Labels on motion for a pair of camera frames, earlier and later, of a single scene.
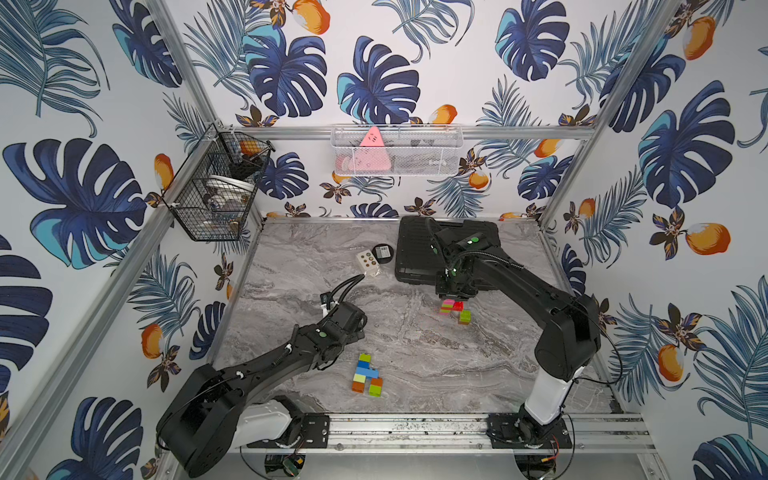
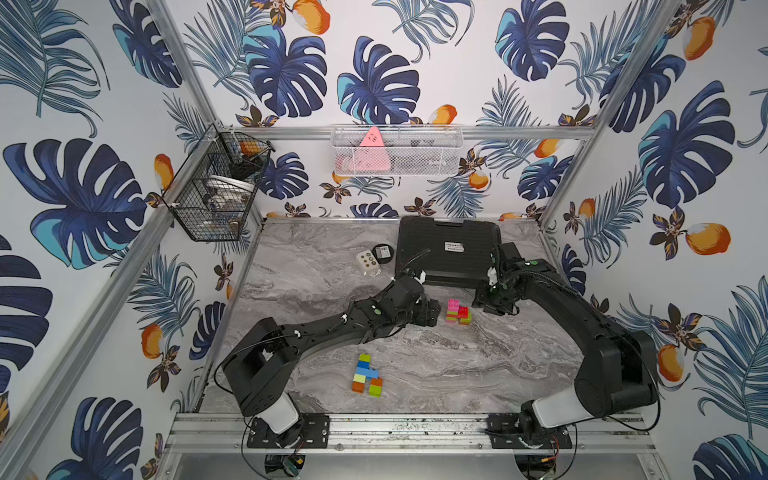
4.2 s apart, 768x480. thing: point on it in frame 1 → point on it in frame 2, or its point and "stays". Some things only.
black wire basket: (212, 195) stays
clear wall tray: (404, 150) stays
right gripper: (465, 291) → (480, 300)
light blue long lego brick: (367, 372) stays
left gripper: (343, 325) → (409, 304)
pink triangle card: (371, 154) stays
